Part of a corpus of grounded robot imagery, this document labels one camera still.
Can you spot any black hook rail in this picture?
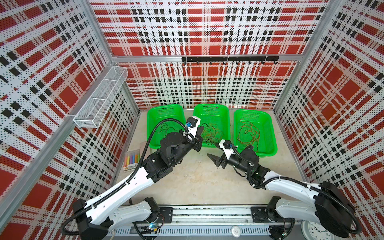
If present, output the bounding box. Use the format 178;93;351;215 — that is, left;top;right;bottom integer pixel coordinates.
181;56;280;63

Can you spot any white analog clock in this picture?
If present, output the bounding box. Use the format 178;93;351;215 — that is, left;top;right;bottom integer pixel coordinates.
301;221;334;240

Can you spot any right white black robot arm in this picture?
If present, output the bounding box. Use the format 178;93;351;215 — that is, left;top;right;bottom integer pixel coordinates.
208;144;362;238

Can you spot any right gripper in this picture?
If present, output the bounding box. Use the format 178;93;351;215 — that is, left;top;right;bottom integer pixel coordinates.
207;153;250;175

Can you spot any colourful marker box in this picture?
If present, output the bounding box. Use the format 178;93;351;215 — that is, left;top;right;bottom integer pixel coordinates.
123;150;140;172

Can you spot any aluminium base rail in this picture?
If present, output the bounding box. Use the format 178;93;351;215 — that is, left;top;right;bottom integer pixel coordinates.
89;204;334;238

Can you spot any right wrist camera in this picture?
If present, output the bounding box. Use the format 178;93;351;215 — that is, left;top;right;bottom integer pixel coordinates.
219;140;235;160

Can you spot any white wire mesh shelf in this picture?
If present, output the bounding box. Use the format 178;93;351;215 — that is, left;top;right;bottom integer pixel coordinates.
74;66;128;129

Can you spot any orange cable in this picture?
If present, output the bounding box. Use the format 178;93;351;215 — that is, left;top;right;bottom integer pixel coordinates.
203;122;225;142
204;122;225;143

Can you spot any right green plastic basket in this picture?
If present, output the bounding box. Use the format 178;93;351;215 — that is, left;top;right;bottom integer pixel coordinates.
233;109;278;158

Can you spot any white round knob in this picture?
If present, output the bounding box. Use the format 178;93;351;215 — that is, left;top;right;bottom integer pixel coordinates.
231;226;242;238

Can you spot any middle green plastic basket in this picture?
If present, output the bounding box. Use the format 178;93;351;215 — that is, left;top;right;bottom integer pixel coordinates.
193;104;231;148

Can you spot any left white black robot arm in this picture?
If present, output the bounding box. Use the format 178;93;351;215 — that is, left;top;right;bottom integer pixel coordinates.
60;116;204;240

